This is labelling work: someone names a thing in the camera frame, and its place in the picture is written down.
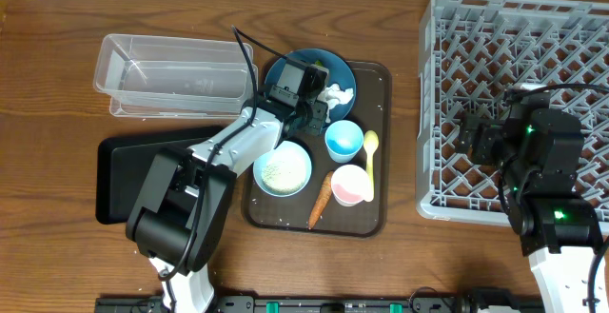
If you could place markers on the dark blue plate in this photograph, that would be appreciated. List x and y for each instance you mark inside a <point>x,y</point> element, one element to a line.
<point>340,77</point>

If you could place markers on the grey dishwasher rack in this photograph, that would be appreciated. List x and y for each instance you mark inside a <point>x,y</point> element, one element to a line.
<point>470,53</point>

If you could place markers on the yellow plastic spoon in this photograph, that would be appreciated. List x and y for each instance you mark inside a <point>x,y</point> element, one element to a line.
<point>370,145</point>

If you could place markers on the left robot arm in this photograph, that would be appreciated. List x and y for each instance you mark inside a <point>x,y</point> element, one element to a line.
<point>180,212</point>

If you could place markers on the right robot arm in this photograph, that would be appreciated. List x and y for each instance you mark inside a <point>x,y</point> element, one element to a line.
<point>537,155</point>

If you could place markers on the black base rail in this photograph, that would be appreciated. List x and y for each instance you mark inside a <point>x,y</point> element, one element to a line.
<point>423,300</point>

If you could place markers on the clear plastic waste bin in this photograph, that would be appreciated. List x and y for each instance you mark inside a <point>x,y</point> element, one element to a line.
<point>173,76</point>

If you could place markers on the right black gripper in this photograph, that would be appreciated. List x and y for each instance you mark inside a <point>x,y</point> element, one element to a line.
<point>488,129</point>

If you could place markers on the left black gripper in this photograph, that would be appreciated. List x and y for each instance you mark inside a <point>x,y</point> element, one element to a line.
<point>319,115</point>

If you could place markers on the white tissue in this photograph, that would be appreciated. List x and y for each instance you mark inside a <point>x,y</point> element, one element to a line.
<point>334,96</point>

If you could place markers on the light blue cup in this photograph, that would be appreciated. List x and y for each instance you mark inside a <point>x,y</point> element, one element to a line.
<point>343,140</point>

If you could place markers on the brown serving tray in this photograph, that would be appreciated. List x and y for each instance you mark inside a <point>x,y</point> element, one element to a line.
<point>371,111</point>

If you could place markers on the orange carrot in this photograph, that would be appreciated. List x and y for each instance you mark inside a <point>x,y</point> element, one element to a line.
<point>322,200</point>

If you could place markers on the pink white cup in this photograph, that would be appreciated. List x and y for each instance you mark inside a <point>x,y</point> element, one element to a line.
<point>351,185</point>

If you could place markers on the light blue rice bowl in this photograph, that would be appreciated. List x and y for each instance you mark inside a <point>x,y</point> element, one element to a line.
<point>283,171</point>

